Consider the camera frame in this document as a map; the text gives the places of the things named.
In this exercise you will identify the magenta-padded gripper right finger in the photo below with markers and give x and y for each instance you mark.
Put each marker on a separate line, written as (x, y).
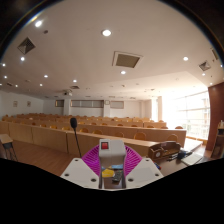
(145, 171)

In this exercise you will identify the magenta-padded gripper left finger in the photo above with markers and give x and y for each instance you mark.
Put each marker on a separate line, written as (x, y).
(78, 171)

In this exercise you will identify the white charger block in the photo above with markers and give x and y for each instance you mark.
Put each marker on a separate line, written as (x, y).
(112, 155)

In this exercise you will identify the black remote control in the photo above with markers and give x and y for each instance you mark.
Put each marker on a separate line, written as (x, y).
(117, 176)

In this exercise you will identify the wooden desk organizer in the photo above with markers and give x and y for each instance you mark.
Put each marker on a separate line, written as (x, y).
(163, 150)

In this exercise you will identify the blue book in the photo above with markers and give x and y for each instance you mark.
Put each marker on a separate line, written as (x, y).
(116, 166)

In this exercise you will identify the yellow book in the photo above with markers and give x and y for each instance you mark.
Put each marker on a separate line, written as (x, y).
(107, 173)

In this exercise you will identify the orange wooden chairs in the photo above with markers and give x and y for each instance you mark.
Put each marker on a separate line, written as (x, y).
(140, 136)

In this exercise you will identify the black pouch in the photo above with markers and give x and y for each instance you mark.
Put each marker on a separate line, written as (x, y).
(184, 154)

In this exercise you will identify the wooden lecture desk rows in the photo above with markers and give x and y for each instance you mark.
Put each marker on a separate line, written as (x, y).
(50, 135)

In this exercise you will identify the black gooseneck microphone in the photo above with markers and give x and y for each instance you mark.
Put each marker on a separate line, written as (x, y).
(73, 123)

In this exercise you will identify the large bright window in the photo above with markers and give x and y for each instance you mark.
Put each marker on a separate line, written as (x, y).
(191, 115)

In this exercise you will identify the small side table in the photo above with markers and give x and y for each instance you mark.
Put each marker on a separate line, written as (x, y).
(6, 141)

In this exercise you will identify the wooden cabinet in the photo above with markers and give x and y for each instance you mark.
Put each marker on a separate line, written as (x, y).
(218, 141)

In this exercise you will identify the square ceiling air vents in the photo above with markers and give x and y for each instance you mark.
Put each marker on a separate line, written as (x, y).
(126, 60)

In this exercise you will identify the round ceiling lights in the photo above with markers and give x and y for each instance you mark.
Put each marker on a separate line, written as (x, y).
(106, 32)

